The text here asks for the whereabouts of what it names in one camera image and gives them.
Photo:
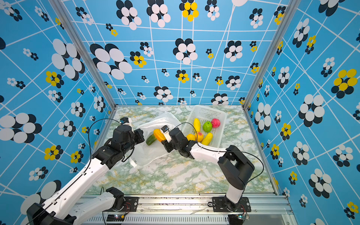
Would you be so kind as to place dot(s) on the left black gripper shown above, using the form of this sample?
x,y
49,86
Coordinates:
x,y
139,134

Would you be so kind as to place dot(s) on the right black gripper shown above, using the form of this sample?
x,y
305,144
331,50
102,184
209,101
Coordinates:
x,y
167,145

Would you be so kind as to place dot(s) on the orange yellow mango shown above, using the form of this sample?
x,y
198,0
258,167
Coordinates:
x,y
159,135

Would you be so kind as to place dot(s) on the yellow fruit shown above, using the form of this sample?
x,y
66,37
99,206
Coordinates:
x,y
191,137

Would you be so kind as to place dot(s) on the white plastic bag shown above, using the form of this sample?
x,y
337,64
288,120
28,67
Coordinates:
x,y
152,149

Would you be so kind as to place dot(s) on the red orange fruit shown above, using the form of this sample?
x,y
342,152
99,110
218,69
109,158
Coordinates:
x,y
199,136

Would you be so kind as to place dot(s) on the green fruit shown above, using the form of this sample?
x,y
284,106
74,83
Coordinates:
x,y
207,127

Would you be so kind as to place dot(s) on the pink round fruit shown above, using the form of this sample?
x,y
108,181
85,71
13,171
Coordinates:
x,y
215,123

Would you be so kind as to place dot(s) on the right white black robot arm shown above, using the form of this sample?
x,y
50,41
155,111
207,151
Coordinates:
x,y
235,166

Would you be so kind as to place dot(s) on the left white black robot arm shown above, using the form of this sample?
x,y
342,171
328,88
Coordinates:
x,y
60,208

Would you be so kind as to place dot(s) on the green cucumber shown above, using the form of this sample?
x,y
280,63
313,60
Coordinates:
x,y
151,139

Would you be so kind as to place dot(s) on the white plastic basket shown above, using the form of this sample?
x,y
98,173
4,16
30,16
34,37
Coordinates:
x,y
209,120

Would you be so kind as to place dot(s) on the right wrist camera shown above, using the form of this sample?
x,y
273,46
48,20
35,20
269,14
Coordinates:
x,y
165,130

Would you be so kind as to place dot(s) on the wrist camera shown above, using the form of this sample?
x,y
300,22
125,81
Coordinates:
x,y
126,121
165,130

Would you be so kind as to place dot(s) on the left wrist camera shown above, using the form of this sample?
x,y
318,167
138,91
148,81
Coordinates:
x,y
126,121

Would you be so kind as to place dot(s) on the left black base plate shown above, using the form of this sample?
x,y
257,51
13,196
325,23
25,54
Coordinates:
x,y
128,204

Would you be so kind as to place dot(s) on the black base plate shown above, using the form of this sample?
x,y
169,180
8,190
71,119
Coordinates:
x,y
222,204
128,204

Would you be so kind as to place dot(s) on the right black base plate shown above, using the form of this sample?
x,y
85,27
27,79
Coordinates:
x,y
222,204

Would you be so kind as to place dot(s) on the aluminium front rail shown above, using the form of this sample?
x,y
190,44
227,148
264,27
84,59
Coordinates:
x,y
197,209

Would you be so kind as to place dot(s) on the left aluminium corner post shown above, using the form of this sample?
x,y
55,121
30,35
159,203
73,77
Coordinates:
x,y
60,11

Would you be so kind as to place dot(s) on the aluminium corner post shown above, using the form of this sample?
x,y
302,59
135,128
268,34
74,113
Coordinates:
x,y
60,11
282,28

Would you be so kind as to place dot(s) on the right aluminium corner post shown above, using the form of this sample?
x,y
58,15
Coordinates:
x,y
282,28

